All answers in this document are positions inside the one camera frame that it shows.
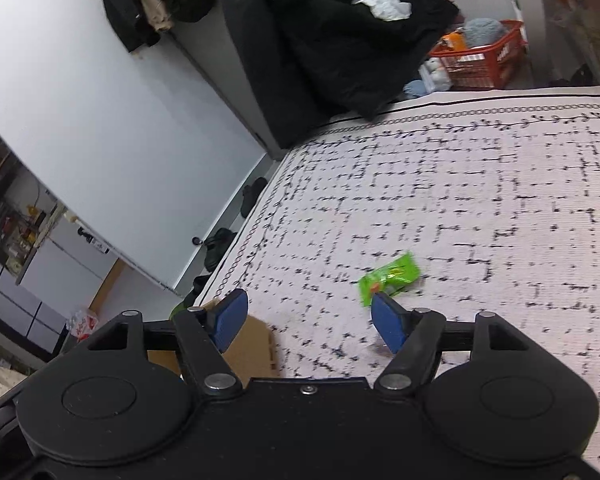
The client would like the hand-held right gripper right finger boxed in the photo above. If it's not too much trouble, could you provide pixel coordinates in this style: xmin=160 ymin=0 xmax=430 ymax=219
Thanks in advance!
xmin=371 ymin=291 xmax=541 ymax=400

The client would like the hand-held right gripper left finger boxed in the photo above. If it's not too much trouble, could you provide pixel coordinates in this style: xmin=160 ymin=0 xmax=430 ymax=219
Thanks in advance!
xmin=80 ymin=288 xmax=248 ymax=397

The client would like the cardboard box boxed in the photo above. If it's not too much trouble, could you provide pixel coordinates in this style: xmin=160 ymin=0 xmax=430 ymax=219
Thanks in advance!
xmin=147 ymin=297 xmax=281 ymax=381

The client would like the green snack packet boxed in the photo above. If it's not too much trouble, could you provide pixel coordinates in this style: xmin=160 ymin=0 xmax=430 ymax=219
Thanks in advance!
xmin=357 ymin=251 xmax=422 ymax=308

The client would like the black clog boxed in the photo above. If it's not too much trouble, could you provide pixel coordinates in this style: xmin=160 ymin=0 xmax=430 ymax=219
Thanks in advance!
xmin=202 ymin=227 xmax=237 ymax=271
xmin=187 ymin=274 xmax=212 ymax=301

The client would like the black slipper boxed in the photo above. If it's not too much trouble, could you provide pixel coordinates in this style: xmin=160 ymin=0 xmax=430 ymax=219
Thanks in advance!
xmin=239 ymin=176 xmax=269 ymax=218

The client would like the red white bottle pack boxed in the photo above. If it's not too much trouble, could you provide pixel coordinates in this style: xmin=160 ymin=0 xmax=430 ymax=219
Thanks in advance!
xmin=67 ymin=308 xmax=101 ymax=346

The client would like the patterned white bed cover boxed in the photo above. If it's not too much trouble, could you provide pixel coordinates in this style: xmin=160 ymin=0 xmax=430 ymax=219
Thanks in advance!
xmin=192 ymin=84 xmax=600 ymax=480

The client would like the dark bottle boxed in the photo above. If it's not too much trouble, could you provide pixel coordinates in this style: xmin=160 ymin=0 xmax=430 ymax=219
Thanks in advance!
xmin=77 ymin=227 xmax=111 ymax=254

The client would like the grey door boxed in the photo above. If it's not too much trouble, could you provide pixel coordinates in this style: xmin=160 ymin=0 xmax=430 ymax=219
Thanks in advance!
xmin=167 ymin=10 xmax=286 ymax=161

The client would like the cluttered storage shelf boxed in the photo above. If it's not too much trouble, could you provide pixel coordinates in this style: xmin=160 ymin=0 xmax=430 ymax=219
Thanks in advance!
xmin=0 ymin=125 xmax=63 ymax=278

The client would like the orange plastic basket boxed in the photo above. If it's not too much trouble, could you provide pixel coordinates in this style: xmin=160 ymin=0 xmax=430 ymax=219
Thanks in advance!
xmin=428 ymin=20 xmax=528 ymax=92

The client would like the black coat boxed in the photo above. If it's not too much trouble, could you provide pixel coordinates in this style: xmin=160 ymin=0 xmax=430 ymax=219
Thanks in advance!
xmin=222 ymin=0 xmax=463 ymax=148

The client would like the grey yarn ball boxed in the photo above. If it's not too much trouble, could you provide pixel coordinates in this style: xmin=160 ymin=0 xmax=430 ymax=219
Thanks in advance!
xmin=462 ymin=17 xmax=506 ymax=50

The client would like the white crumpled tissue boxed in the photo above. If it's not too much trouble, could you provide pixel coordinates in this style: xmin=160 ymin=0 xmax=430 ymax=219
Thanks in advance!
xmin=352 ymin=0 xmax=412 ymax=22

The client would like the black hanging jacket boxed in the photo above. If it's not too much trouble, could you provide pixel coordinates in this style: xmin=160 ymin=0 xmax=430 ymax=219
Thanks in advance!
xmin=87 ymin=0 xmax=161 ymax=53

